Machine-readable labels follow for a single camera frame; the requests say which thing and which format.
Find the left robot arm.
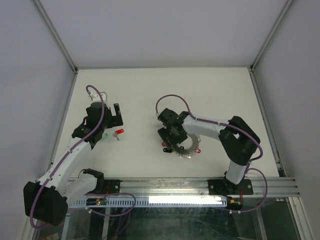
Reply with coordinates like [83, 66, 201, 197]
[23, 102, 124, 230]

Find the black key tag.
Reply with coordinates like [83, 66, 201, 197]
[163, 147, 173, 153]

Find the red tag loose key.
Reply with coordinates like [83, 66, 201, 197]
[112, 128, 124, 141]

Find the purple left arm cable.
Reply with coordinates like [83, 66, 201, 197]
[29, 84, 137, 229]

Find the white slotted cable duct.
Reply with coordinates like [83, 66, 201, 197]
[71, 195, 227, 209]

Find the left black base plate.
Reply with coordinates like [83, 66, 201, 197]
[85, 179, 122, 196]

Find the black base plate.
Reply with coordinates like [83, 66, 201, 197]
[207, 178, 254, 197]
[85, 179, 122, 196]

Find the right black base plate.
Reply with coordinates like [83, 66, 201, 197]
[207, 178, 254, 197]

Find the aluminium mounting rail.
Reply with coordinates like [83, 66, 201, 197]
[105, 177, 300, 198]

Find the left aluminium frame post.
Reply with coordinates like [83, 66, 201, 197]
[31, 0, 78, 73]

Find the aluminium frame post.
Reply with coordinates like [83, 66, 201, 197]
[31, 0, 78, 73]
[250, 0, 295, 71]

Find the right aluminium frame post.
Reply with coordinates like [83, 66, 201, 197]
[250, 0, 295, 71]

